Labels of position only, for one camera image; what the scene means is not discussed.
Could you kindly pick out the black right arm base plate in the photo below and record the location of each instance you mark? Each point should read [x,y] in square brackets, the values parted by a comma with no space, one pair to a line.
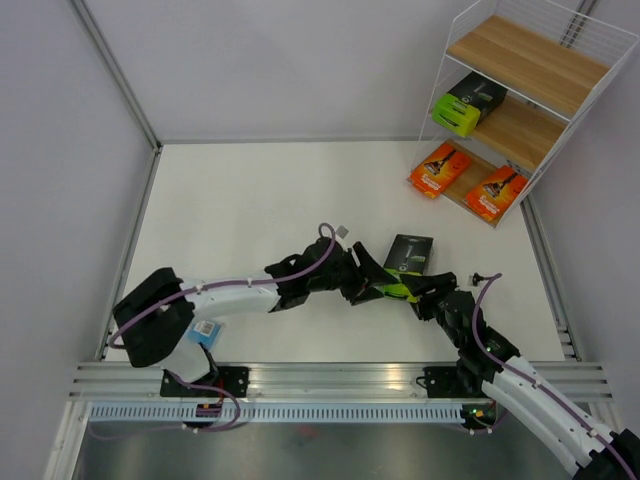
[450,382]

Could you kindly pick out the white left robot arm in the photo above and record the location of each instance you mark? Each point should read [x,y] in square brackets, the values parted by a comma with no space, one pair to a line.
[166,320]

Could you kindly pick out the white slotted cable duct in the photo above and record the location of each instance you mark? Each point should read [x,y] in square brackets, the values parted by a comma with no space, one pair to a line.
[446,413]

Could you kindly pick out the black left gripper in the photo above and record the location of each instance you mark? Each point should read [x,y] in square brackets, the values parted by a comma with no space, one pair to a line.
[366,275]

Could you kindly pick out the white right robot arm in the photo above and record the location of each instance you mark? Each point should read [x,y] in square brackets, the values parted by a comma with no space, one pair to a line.
[488,363]

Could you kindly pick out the orange razor box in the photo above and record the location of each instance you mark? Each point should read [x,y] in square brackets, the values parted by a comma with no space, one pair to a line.
[495,194]
[439,170]

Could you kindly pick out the aluminium corner frame post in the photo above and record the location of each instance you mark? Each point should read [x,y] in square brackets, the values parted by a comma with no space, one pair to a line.
[101,46]

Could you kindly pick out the white wire wooden shelf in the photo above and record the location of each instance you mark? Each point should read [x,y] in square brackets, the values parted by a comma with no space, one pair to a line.
[555,63]

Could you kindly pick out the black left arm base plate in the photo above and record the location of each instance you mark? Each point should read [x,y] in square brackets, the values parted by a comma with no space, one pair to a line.
[233,379]

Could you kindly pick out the aluminium mounting rail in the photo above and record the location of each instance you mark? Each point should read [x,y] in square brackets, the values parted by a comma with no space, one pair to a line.
[582,382]

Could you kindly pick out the clear blue razor blister pack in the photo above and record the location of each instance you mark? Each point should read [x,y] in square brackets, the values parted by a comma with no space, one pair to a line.
[205,333]

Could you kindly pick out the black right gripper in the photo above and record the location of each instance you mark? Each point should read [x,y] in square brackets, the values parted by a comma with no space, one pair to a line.
[420,283]

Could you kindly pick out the black green razor box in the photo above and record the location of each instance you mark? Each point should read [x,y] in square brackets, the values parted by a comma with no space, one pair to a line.
[410,255]
[462,108]

